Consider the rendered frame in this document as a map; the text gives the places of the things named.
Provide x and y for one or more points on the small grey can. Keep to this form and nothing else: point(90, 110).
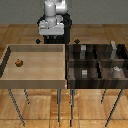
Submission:
point(116, 71)

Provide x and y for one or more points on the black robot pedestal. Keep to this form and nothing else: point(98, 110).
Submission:
point(67, 29)

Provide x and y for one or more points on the light wooden bin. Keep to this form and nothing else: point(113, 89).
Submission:
point(36, 66)

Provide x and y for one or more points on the tall grey box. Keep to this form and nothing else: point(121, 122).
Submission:
point(113, 49)
point(82, 52)

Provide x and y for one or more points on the dark wooden compartment bin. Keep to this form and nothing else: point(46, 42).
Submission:
point(75, 83)

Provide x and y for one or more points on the pale grey gripper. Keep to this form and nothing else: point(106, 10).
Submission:
point(51, 28)

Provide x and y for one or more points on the small grey cube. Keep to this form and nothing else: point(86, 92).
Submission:
point(84, 73)

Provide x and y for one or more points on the small black diamond marker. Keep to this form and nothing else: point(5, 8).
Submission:
point(38, 41)
point(77, 41)

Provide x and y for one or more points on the grey metal table leg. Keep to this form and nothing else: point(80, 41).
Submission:
point(104, 96)
point(15, 106)
point(114, 107)
point(72, 108)
point(59, 105)
point(26, 96)

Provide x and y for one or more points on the small brown ball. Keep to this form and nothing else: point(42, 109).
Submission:
point(19, 63)

